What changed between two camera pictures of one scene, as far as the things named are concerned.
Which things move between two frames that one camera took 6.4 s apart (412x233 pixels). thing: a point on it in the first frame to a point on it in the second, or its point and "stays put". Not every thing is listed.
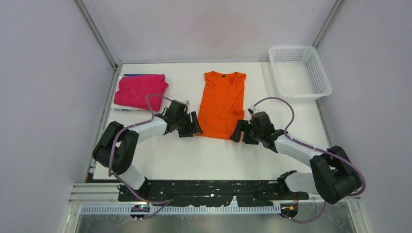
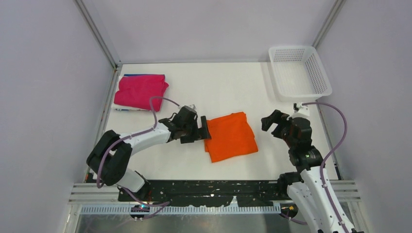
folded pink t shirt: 133,89 stays put
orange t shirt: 221,105 to 231,137
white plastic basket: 299,73 stays put
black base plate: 205,192 stays put
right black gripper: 241,125 to 277,117
